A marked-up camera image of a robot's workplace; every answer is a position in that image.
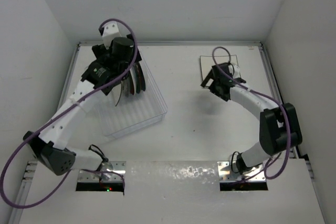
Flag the white square plate black rim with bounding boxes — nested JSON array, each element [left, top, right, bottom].
[[199, 55, 239, 81]]

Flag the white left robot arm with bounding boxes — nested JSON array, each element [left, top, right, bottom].
[[28, 34, 137, 176]]

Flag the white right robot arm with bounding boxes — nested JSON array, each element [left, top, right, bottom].
[[201, 62, 302, 174]]

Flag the clear plastic dish rack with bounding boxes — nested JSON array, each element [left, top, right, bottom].
[[96, 59, 167, 138]]

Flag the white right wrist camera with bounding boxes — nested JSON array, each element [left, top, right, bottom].
[[228, 63, 241, 79]]

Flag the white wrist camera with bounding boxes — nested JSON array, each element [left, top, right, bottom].
[[99, 21, 121, 49], [228, 63, 241, 79]]

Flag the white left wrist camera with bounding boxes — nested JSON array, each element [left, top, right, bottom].
[[99, 21, 121, 49]]

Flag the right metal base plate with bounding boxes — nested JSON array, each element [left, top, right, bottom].
[[217, 161, 266, 183]]

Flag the metal base plate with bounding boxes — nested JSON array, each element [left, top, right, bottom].
[[217, 161, 266, 183], [78, 162, 126, 183]]

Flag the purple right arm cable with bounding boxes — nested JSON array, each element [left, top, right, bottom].
[[212, 47, 292, 183]]

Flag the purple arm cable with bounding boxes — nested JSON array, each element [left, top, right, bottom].
[[0, 19, 139, 209], [212, 47, 292, 183]]

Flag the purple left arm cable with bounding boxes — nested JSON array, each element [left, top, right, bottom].
[[0, 19, 139, 209]]

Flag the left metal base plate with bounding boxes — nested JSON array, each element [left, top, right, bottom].
[[78, 162, 126, 183]]

